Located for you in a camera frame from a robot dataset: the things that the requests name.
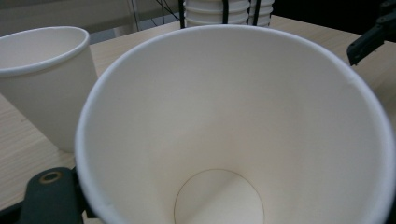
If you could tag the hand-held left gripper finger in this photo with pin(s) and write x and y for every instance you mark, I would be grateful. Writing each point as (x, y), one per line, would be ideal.
(86, 213)

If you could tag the tall stack of paper cups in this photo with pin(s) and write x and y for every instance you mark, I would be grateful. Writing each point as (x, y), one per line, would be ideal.
(266, 12)

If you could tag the white paper cup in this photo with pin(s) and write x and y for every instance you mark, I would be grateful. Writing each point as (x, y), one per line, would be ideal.
(46, 93)
(218, 109)

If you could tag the short stack of paper cups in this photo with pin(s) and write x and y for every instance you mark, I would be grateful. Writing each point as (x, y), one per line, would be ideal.
(205, 11)

